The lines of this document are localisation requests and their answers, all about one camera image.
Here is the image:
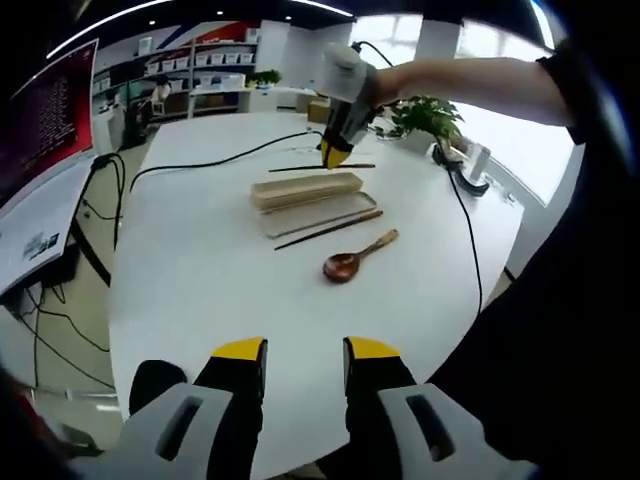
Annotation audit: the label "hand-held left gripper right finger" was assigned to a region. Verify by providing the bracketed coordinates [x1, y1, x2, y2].
[342, 337, 539, 480]

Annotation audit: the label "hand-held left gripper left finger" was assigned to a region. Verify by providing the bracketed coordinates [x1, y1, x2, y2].
[69, 337, 269, 480]

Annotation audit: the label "wooden chopstick utensil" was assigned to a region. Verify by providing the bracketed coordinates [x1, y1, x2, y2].
[273, 208, 385, 252]
[268, 161, 377, 174]

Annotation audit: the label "beige cutlery case base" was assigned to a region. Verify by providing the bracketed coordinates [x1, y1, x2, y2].
[249, 170, 365, 212]

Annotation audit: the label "beige cutlery case lid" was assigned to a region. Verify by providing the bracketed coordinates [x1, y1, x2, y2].
[258, 190, 380, 241]

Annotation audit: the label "wooden spoon utensil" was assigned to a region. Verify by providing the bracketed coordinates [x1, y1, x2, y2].
[321, 228, 400, 284]

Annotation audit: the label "cardboard box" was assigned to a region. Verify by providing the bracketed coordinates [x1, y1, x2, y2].
[306, 98, 334, 124]

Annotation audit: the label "large potted green plant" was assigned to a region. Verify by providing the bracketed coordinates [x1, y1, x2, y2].
[374, 94, 465, 154]

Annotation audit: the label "black shoe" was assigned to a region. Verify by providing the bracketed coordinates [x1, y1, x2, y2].
[128, 359, 190, 416]

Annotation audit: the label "small potted plant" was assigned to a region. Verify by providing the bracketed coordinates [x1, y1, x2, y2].
[247, 68, 282, 90]

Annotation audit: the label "black headset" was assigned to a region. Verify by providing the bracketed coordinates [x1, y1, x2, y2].
[431, 141, 492, 198]

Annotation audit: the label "white box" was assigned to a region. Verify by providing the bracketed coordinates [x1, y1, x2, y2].
[467, 142, 494, 184]

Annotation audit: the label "shelf of white bins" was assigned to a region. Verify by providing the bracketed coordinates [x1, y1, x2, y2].
[93, 37, 260, 114]

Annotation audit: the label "person's dark clothing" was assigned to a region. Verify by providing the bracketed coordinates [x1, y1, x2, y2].
[429, 37, 640, 480]

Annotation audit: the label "white laptop red screen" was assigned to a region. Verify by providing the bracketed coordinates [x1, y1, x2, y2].
[0, 38, 100, 296]

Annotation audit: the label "black power cable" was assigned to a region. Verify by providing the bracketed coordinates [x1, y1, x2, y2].
[129, 128, 326, 195]

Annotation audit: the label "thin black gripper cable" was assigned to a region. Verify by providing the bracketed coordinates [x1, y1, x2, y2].
[349, 40, 485, 314]

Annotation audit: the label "black laptop cables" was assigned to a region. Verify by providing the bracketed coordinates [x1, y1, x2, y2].
[19, 151, 127, 391]

